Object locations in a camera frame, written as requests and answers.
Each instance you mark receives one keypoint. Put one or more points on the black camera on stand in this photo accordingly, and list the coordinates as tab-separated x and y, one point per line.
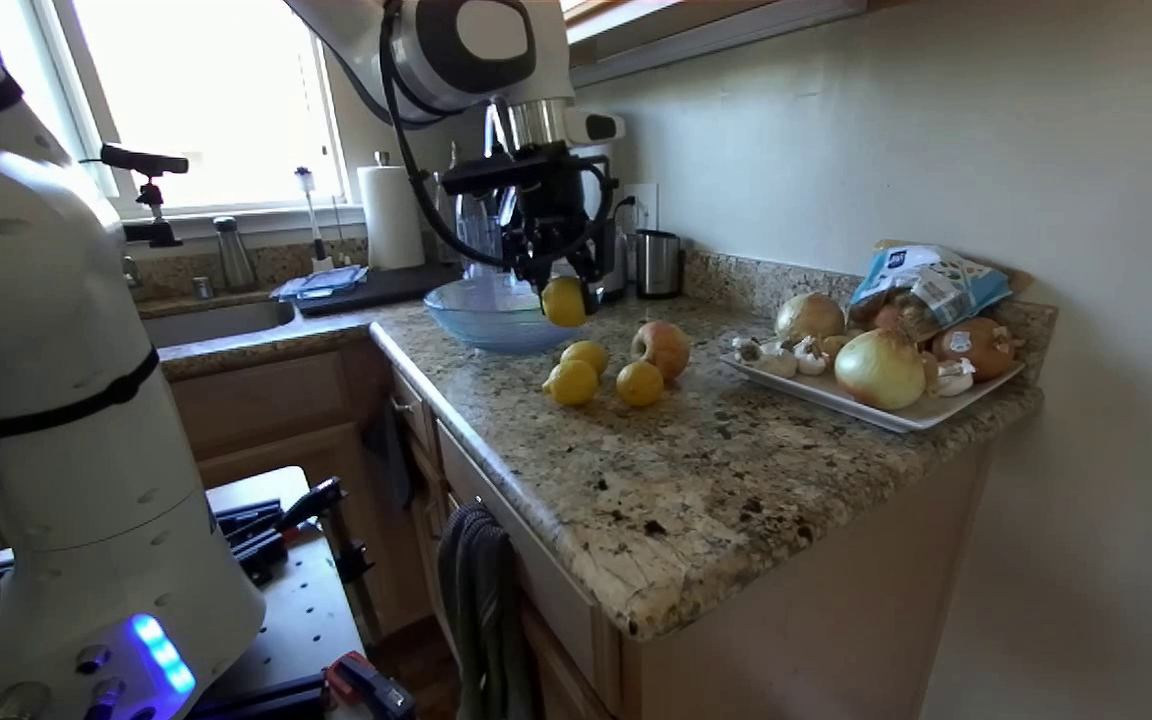
141	162

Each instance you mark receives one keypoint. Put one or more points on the large pale onion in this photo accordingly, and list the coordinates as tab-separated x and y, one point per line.
880	370

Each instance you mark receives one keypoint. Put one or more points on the white mushroom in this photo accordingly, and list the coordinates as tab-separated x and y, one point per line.
814	352
958	376

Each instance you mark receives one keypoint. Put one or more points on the white rectangular tray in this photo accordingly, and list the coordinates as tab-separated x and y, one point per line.
803	386

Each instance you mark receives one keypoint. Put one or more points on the bright kitchen window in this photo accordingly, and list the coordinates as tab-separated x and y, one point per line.
202	95

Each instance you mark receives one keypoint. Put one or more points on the white paper towel roll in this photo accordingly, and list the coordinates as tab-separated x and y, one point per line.
395	215

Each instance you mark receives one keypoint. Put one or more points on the wooden cabinet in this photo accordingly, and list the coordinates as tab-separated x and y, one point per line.
738	23
803	625

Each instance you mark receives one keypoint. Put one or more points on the wooden upper cabinet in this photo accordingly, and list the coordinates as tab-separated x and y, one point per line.
738	23

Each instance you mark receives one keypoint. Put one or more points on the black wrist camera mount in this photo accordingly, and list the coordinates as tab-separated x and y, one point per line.
498	172

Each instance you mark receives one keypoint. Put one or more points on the perforated black base table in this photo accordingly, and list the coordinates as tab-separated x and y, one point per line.
302	612

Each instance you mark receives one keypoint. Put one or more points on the wooden lower cabinet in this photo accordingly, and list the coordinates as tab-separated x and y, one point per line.
803	625

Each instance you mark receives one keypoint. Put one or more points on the white wall outlet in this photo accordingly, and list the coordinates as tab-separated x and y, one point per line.
643	206

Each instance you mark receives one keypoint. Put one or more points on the clear glass bowl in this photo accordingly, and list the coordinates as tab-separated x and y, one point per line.
483	322

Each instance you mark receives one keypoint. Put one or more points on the red yellow apple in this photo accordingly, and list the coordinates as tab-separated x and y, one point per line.
663	351

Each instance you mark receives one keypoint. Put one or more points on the tall glass bottle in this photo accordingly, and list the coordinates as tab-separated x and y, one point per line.
448	206

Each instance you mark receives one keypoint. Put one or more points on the dark hanging dish towel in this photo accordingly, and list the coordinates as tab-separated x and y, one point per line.
483	612

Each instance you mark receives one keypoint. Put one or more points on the blue red clamp tool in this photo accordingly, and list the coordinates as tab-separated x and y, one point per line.
360	684

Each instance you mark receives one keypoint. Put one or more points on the small pale onion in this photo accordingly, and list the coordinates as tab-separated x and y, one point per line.
808	319

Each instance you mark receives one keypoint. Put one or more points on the stainless steel cup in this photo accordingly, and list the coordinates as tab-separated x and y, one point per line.
663	264

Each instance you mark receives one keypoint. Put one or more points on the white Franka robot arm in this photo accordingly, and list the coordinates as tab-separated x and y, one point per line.
69	467

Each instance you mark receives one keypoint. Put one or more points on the black clamp tools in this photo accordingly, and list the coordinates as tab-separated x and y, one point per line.
270	523

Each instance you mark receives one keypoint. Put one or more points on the blue dish cloth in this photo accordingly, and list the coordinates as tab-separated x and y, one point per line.
318	285

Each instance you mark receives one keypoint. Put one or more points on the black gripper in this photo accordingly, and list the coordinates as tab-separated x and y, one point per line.
551	215

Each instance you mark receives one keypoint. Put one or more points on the blue plastic food package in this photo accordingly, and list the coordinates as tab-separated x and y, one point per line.
939	281

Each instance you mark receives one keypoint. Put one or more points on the kitchen sink basin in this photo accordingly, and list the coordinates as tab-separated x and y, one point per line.
202	322

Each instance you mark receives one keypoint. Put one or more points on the brown onion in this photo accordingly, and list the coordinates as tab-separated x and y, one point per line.
903	322
989	347

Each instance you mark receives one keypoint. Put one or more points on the white dish brush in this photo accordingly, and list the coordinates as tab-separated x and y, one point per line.
312	223

